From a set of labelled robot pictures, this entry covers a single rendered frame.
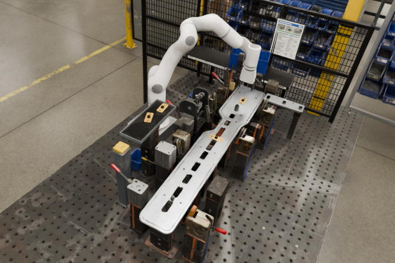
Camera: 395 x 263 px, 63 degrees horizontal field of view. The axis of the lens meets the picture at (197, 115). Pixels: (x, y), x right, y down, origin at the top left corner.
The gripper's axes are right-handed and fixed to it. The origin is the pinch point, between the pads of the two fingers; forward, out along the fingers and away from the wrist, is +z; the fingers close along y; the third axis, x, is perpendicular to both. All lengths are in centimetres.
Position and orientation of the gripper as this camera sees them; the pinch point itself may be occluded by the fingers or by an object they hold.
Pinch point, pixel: (245, 87)
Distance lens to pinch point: 230.8
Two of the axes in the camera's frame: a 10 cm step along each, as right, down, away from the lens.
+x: 4.5, -5.3, 7.2
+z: -0.9, 7.7, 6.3
